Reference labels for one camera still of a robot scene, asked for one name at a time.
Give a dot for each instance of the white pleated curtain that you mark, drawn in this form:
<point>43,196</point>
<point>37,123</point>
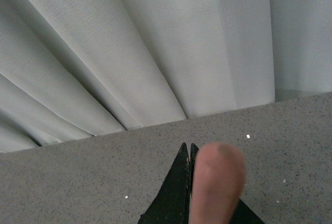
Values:
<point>73,69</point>

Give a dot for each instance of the pink human fingertip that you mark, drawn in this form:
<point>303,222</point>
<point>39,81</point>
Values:
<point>218,182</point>

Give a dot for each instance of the right gripper black wrist-camera finger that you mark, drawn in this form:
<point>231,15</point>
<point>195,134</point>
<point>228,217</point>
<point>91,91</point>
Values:
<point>171,204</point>

